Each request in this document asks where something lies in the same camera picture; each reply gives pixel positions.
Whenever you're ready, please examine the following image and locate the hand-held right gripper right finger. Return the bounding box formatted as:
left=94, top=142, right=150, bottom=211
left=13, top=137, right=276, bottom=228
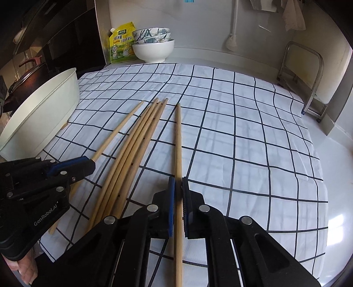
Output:
left=180, top=178, right=322, bottom=287

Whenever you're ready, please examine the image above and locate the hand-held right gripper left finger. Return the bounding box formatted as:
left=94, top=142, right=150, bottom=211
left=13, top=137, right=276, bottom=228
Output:
left=30, top=177, right=176, bottom=287

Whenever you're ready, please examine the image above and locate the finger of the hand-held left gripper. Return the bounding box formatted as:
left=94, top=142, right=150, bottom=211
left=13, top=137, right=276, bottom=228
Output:
left=6, top=159, right=96, bottom=200
left=0, top=156, right=89, bottom=183

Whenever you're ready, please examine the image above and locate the person's left hand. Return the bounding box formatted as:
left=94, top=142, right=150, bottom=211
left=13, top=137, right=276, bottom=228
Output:
left=7, top=248, right=38, bottom=285

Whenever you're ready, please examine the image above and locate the large cream basin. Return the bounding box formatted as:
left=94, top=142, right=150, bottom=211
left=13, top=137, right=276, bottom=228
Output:
left=0, top=68, right=80, bottom=162

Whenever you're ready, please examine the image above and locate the white checked cloth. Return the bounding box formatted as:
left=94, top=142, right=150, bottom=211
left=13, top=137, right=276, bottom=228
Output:
left=39, top=63, right=329, bottom=287

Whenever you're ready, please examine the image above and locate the yellow seasoning pouch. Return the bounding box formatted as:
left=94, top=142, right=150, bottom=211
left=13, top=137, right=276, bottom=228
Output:
left=108, top=21, right=137, bottom=64

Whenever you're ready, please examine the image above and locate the plain white bowl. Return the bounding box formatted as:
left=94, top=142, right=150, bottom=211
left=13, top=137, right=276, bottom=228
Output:
left=132, top=39, right=175, bottom=64

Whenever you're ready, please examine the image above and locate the floral patterned bowl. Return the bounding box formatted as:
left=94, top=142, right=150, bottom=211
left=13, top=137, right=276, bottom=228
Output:
left=132, top=27, right=170, bottom=39
left=134, top=32, right=172, bottom=44

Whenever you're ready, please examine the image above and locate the stainless steel rack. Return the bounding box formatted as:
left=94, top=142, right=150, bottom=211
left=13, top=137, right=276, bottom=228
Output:
left=277, top=41, right=325, bottom=122

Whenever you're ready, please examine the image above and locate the white cutting board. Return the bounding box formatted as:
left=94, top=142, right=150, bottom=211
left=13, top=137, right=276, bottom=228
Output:
left=314, top=51, right=353, bottom=105

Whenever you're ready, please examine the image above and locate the white hanging cloth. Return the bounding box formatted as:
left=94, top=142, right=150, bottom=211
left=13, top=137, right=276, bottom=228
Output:
left=250, top=0, right=277, bottom=12

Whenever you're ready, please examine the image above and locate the beige hanging cloth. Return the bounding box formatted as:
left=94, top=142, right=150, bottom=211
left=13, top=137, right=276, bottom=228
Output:
left=281, top=0, right=306, bottom=31

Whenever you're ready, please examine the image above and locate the dark pot with red handle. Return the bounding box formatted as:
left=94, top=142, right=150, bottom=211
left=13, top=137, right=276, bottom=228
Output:
left=7, top=55, right=49, bottom=111

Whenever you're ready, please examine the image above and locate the white wall pipe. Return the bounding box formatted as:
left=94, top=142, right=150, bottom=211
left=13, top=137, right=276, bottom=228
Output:
left=226, top=0, right=240, bottom=51

